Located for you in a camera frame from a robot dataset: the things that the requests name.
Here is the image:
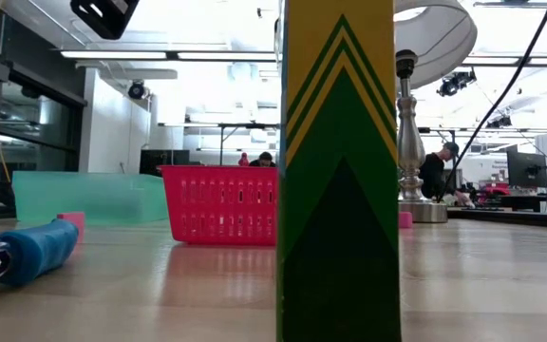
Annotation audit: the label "red background equipment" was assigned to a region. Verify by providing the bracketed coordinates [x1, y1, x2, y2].
[477, 182, 510, 197]

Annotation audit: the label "black background table frame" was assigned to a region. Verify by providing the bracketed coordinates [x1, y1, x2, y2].
[159, 122, 280, 167]

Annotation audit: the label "black desk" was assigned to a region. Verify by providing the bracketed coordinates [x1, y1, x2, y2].
[499, 193, 547, 214]

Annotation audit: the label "red plastic basket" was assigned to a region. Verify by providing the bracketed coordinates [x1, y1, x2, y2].
[158, 164, 279, 247]

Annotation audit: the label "black ceiling camera rig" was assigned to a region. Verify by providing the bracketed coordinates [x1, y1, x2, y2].
[437, 68, 478, 98]

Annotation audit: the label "black computer monitor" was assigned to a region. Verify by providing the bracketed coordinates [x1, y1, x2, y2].
[506, 150, 547, 189]

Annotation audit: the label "fluorescent ceiling light strip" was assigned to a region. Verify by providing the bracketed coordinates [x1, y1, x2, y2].
[59, 50, 278, 61]
[462, 55, 547, 67]

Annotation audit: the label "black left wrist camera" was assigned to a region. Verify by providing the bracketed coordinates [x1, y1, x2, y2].
[69, 0, 141, 41]

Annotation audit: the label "blue-handled pliers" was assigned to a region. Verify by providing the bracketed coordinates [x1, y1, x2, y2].
[0, 218, 81, 324]

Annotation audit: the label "silver table lamp white shade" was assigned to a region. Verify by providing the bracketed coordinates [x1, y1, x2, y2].
[393, 0, 479, 224]

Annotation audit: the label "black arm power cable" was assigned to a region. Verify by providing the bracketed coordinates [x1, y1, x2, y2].
[437, 0, 547, 204]

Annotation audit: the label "green translucent plastic tray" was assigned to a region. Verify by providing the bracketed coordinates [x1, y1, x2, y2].
[10, 170, 169, 225]

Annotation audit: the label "person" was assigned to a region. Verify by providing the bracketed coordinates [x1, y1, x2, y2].
[248, 151, 277, 168]
[418, 141, 478, 209]

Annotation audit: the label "black ceiling spotlight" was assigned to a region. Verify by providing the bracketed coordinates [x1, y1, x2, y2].
[127, 80, 147, 101]
[485, 114, 513, 129]

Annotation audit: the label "green yellow crayon box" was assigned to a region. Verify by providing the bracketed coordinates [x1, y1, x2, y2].
[275, 0, 403, 342]

